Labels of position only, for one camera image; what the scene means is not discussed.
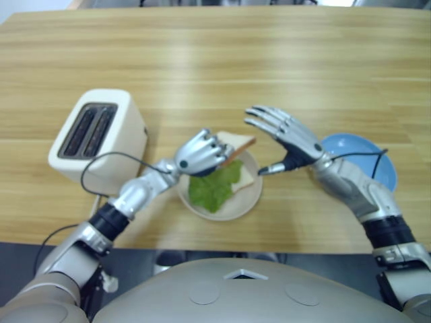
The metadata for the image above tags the robot body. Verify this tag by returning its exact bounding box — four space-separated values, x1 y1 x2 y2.
91 257 416 323

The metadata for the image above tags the cream toaster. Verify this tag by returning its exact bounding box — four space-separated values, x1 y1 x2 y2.
47 88 149 197

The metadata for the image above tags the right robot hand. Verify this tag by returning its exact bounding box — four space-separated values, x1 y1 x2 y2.
244 104 333 177

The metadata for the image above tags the bread slice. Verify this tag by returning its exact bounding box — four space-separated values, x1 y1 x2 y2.
230 165 255 194
215 131 257 166

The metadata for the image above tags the beige plate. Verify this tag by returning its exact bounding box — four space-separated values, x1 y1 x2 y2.
177 149 263 222

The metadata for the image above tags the green lettuce leaf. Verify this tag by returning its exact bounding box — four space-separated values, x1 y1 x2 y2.
187 159 244 214

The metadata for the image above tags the black cable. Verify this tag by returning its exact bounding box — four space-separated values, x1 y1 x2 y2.
328 148 389 181
33 151 173 275

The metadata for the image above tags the blue plate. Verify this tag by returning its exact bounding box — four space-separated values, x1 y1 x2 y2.
319 133 397 193

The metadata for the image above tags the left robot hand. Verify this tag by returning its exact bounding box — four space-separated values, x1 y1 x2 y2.
174 128 236 178

